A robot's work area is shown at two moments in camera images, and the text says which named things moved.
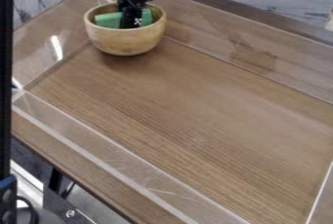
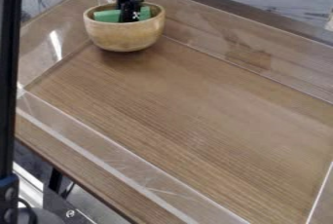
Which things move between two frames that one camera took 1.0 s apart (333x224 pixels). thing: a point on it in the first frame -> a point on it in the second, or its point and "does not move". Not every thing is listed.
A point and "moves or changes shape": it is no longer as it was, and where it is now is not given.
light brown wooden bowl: x=127 y=41 does not move
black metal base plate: x=60 y=206 does not move
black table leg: x=55 y=180 does not move
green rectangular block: x=111 y=19 moves or changes shape
